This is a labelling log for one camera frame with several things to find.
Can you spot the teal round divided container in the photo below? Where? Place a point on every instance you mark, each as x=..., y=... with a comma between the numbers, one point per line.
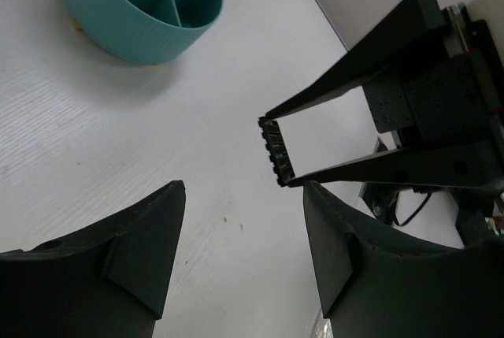
x=147, y=32

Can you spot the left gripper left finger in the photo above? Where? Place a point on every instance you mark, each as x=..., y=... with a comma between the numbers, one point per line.
x=108, y=279

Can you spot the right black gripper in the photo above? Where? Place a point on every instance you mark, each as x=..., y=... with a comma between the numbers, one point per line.
x=441, y=97

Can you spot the black lego plate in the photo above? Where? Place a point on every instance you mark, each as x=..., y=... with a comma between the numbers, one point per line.
x=278, y=156

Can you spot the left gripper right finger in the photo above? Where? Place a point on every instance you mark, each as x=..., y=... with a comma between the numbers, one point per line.
x=376, y=281

